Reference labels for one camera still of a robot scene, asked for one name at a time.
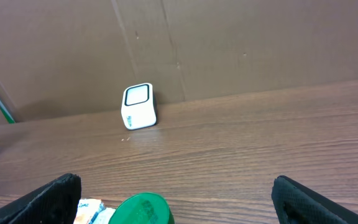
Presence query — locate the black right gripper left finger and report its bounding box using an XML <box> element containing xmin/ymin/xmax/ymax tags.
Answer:
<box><xmin>0</xmin><ymin>173</ymin><xmax>81</xmax><ymax>224</ymax></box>

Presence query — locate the white barcode scanner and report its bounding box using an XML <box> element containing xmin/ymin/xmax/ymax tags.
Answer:
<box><xmin>121</xmin><ymin>83</ymin><xmax>157</xmax><ymax>130</ymax></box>

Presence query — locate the teal tissue pack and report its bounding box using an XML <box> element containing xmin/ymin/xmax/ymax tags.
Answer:
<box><xmin>93</xmin><ymin>208</ymin><xmax>116</xmax><ymax>224</ymax></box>

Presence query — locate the green lid jar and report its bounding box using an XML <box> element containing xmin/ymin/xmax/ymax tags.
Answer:
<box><xmin>108</xmin><ymin>192</ymin><xmax>175</xmax><ymax>224</ymax></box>

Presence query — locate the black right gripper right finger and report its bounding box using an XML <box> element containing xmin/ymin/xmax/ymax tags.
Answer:
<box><xmin>271</xmin><ymin>175</ymin><xmax>358</xmax><ymax>224</ymax></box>

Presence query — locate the orange Kleenex tissue pack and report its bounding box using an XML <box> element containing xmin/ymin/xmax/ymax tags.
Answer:
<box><xmin>73</xmin><ymin>198</ymin><xmax>106</xmax><ymax>224</ymax></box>

